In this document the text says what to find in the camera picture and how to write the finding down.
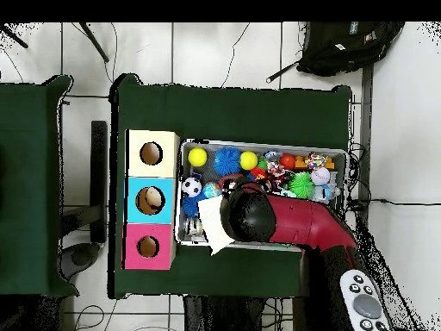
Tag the cream waffle cloth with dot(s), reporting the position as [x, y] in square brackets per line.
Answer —
[210, 220]

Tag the plain yellow ball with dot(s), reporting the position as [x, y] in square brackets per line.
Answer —
[197, 157]

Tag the black backpack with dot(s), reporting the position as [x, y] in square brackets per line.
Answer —
[344, 48]

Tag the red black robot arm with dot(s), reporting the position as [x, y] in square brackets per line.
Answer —
[303, 220]

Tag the blue spiky ball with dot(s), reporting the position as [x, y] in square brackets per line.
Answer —
[191, 206]
[227, 161]

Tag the globe print ball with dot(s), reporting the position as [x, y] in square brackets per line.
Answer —
[211, 190]

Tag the black upright panel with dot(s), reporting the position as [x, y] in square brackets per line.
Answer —
[99, 172]

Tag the black white soccer ball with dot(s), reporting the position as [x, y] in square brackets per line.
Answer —
[191, 187]

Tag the white baseball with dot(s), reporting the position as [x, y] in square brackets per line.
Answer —
[320, 176]

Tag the black tripod leg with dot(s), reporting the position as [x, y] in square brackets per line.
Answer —
[94, 43]
[15, 39]

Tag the dark green table cloth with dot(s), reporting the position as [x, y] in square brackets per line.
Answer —
[27, 172]
[224, 113]

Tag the yellow seamed ball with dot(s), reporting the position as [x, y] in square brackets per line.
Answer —
[248, 160]

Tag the wooden box three holes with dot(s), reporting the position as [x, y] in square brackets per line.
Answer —
[137, 213]

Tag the orange red ball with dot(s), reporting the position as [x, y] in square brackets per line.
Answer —
[287, 161]

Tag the grey oval base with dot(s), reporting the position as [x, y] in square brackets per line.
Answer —
[81, 257]

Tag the grey metal rail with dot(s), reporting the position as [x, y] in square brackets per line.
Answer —
[367, 120]

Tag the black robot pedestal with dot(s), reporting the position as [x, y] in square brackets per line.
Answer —
[224, 317]

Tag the silver mesh bin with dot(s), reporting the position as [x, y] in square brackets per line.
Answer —
[208, 172]

